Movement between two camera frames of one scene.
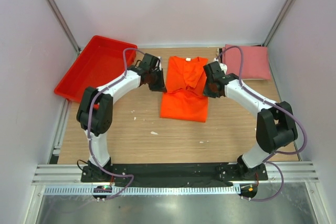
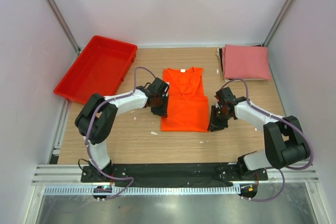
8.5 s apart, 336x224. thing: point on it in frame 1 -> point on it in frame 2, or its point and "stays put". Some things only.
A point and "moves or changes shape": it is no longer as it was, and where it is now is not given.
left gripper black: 161,86 -> 162,112
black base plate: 175,176 stays put
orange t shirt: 184,98 moves or changes shape
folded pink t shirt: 255,62 stays put
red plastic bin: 101,61 stays put
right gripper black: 207,93 -> 214,124
